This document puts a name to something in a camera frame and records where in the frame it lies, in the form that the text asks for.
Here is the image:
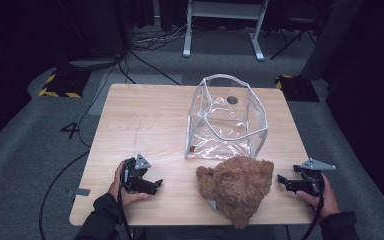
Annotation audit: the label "clear plastic bag white trim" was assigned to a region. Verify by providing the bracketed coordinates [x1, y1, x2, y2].
[184, 73, 269, 161]

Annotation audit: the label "white metal desk frame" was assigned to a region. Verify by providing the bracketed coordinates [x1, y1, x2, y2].
[182, 0, 271, 62]

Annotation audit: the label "black yellow striped stand base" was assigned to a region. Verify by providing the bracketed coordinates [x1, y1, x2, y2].
[274, 74, 321, 103]
[38, 65, 92, 99]

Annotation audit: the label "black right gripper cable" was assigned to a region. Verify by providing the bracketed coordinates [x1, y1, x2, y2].
[300, 184, 326, 240]

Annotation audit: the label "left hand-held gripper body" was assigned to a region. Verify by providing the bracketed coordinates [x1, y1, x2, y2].
[121, 153, 153, 195]

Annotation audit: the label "bundle of floor cables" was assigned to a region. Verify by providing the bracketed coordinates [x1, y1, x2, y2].
[130, 18, 198, 52]

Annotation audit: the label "long black floor cable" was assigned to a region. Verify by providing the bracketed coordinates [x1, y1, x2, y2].
[38, 149, 92, 240]

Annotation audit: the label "brown plush teddy bear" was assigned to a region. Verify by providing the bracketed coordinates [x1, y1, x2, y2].
[195, 155, 275, 230]

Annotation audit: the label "black folding stand legs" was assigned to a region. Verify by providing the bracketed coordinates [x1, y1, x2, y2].
[269, 14, 318, 61]

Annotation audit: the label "person's right hand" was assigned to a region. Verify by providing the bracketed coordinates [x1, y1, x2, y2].
[295, 173, 342, 220]

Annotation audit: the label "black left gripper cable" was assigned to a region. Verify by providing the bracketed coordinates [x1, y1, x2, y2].
[116, 168, 135, 240]

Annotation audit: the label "thin black floor cable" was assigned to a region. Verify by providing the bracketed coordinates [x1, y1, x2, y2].
[76, 63, 118, 148]

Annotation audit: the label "grey curtain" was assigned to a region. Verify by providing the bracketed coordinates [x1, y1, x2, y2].
[300, 0, 364, 81]

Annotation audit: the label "person's left hand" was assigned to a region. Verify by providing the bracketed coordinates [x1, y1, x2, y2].
[107, 160, 150, 208]

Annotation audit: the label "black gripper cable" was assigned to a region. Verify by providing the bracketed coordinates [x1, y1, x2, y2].
[300, 184, 326, 240]
[116, 168, 135, 240]

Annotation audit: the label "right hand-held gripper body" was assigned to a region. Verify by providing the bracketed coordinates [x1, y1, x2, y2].
[292, 157, 337, 198]

